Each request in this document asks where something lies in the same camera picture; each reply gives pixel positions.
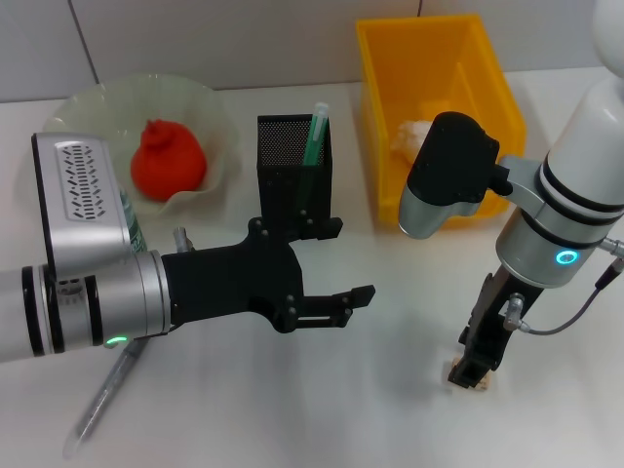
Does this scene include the beige eraser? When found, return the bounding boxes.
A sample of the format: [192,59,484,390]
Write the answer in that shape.
[446,357,492,393]

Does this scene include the white paper ball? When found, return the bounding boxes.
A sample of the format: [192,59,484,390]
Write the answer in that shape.
[391,119,434,161]

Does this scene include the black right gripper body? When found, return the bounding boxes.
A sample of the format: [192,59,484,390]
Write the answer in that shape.
[457,269,545,365]

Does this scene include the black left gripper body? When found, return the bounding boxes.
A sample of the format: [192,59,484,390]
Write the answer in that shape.
[160,217,307,335]

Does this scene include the red-orange toy orange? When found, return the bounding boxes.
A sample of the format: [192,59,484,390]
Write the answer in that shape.
[130,118,209,202]

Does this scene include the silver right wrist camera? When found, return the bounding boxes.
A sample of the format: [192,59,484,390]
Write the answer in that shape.
[398,110,548,241]

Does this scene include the silver glitter pen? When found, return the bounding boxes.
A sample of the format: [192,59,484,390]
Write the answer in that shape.
[62,338,150,462]

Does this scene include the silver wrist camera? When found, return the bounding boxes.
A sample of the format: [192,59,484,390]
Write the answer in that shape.
[30,131,136,283]
[398,110,548,241]

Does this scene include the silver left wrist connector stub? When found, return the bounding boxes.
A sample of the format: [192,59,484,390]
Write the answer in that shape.
[173,225,195,255]

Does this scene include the right gripper cable with plug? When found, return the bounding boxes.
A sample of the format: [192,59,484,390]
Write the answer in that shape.
[504,259,624,337]

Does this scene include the yellow plastic bin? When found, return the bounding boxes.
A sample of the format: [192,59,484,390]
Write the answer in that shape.
[355,13,528,230]

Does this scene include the clear water bottle green label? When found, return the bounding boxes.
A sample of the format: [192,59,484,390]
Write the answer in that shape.
[118,187,148,255]

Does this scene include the mint green pen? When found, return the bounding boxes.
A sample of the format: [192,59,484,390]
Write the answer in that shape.
[297,100,332,230]

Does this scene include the black mesh pen holder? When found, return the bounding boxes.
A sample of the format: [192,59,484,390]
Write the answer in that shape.
[256,112,333,241]

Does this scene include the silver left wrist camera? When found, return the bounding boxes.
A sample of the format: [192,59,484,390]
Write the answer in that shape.
[30,131,136,283]

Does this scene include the translucent wavy fruit plate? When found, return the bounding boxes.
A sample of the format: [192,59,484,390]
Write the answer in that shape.
[48,73,241,218]

